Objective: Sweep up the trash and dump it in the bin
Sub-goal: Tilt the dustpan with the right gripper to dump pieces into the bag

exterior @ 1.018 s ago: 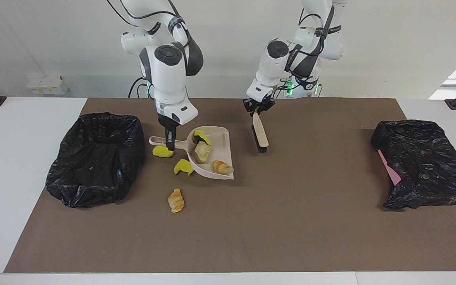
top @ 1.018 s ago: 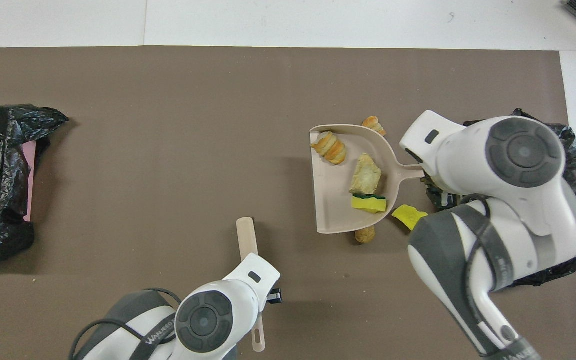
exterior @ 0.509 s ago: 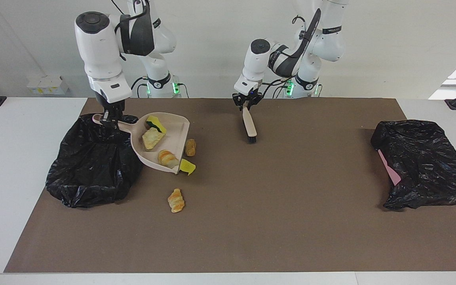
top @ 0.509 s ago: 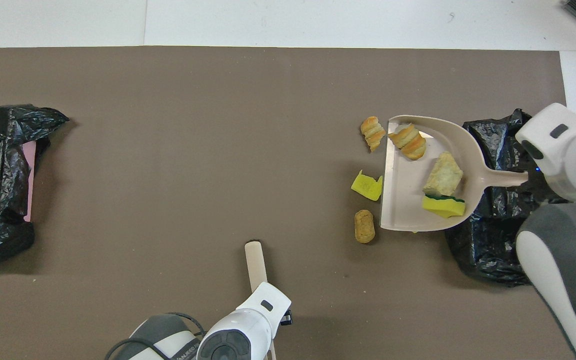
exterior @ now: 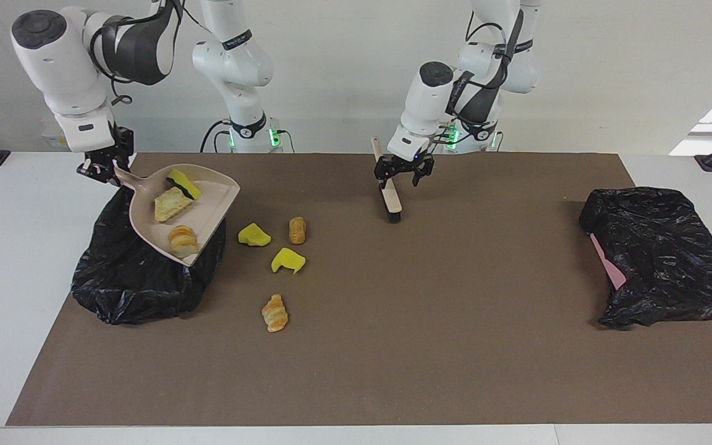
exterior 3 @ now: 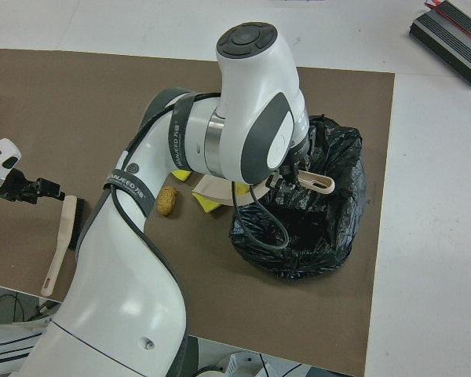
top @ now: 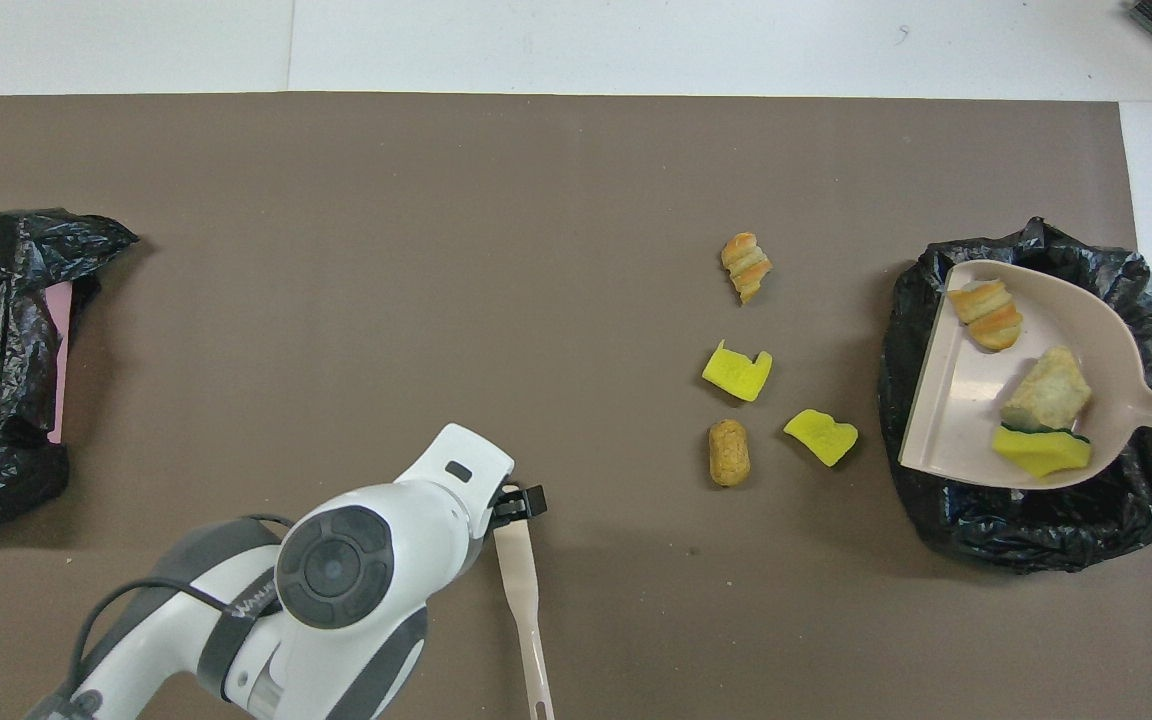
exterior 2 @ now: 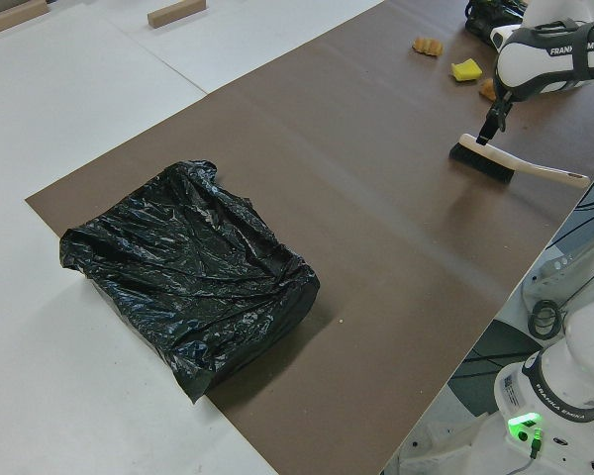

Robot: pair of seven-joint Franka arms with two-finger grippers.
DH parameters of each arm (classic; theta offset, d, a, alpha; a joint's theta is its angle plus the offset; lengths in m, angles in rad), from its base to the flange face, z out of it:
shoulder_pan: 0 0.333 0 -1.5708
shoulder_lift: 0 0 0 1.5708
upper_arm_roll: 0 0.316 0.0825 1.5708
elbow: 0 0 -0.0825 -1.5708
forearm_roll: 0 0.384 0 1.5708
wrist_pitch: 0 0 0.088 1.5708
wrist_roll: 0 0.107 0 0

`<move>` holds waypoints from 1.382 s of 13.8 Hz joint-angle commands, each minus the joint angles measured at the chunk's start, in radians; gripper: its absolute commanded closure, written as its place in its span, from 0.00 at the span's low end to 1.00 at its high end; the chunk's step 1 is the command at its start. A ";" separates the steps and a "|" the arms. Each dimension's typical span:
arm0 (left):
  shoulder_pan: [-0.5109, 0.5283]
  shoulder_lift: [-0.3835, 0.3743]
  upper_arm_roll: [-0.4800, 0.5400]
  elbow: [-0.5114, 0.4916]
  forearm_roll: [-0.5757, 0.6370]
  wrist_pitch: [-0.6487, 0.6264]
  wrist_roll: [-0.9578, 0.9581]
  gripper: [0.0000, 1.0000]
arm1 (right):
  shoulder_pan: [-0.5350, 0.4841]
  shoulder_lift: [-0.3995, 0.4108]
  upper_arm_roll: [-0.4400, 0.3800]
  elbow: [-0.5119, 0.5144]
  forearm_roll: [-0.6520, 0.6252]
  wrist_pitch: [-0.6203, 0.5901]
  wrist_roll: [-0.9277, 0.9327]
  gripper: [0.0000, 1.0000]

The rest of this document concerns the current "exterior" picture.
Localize brown table mat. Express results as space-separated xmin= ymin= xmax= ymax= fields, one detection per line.
xmin=7 ymin=153 xmax=712 ymax=426

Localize yellow sponge piece green-backed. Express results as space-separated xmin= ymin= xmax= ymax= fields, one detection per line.
xmin=166 ymin=169 xmax=202 ymax=200

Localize open black trash bag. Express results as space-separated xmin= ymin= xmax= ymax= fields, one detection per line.
xmin=71 ymin=179 xmax=227 ymax=326

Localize yellow sponge wedge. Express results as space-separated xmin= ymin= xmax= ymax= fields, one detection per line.
xmin=238 ymin=223 xmax=272 ymax=247

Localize pink plastic bin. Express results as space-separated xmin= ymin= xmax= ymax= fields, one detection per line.
xmin=590 ymin=234 xmax=627 ymax=290

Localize small golden croissant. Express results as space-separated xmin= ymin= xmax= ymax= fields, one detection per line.
xmin=167 ymin=225 xmax=200 ymax=259

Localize white wall box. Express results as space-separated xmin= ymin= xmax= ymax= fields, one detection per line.
xmin=41 ymin=119 xmax=72 ymax=149

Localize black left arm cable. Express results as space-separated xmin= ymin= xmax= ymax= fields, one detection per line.
xmin=446 ymin=9 xmax=527 ymax=124

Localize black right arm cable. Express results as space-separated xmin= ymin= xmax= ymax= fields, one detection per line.
xmin=89 ymin=0 xmax=184 ymax=107

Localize beige hand brush black bristles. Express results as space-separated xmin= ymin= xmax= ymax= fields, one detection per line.
xmin=371 ymin=137 xmax=402 ymax=224

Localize long twisted croissant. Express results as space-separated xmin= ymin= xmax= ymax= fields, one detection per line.
xmin=261 ymin=294 xmax=289 ymax=333

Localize beige plastic dustpan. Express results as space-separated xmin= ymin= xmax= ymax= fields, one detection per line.
xmin=112 ymin=163 xmax=241 ymax=268

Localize beige torn bread piece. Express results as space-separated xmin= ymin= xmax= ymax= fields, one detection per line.
xmin=154 ymin=187 xmax=195 ymax=223

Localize notched yellow sponge piece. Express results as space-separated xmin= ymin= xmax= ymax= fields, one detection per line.
xmin=271 ymin=247 xmax=307 ymax=274

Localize black bag over pink bin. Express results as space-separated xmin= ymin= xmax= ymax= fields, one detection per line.
xmin=579 ymin=187 xmax=712 ymax=329

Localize black base cable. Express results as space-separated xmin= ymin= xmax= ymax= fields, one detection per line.
xmin=200 ymin=121 xmax=233 ymax=153

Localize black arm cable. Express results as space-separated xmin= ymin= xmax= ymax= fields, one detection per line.
xmin=446 ymin=9 xmax=527 ymax=124
xmin=89 ymin=0 xmax=184 ymax=107

